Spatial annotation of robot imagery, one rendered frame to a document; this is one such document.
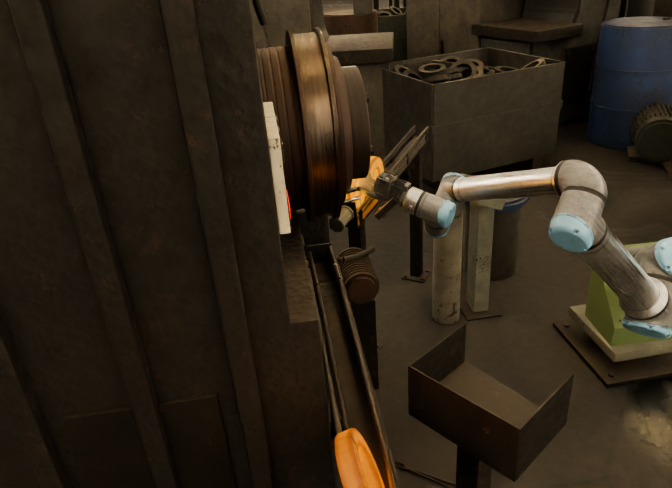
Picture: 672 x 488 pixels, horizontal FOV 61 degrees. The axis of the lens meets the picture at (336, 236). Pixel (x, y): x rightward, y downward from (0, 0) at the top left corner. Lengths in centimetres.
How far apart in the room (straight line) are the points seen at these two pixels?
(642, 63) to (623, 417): 295
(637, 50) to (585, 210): 309
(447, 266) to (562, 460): 85
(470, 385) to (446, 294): 115
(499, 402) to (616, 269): 66
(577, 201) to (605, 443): 88
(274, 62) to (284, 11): 280
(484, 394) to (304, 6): 319
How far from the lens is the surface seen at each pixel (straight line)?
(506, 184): 190
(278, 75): 130
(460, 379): 139
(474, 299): 262
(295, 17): 411
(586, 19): 529
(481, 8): 530
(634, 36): 465
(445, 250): 239
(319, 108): 124
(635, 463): 216
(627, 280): 192
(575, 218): 164
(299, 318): 113
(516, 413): 135
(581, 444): 216
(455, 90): 366
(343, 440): 102
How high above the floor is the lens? 152
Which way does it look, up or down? 27 degrees down
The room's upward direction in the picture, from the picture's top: 4 degrees counter-clockwise
